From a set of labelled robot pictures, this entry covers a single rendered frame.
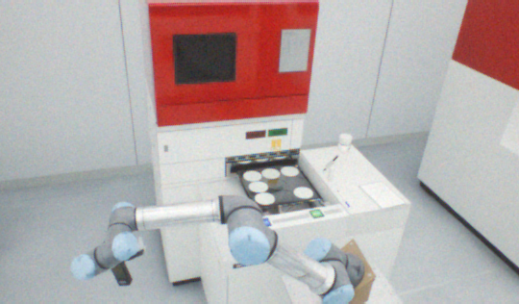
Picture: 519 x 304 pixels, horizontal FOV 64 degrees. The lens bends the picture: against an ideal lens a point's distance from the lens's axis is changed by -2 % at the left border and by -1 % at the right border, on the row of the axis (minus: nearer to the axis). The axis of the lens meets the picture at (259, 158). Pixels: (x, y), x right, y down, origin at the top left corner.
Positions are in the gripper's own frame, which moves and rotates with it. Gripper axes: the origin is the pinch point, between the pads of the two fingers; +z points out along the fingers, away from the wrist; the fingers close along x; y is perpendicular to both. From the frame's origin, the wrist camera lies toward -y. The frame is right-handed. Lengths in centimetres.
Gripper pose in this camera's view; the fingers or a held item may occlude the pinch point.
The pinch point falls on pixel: (139, 249)
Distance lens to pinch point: 165.3
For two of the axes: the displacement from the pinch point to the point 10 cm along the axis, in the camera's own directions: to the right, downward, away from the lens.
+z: 2.2, -0.1, 9.8
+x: -9.7, 1.1, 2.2
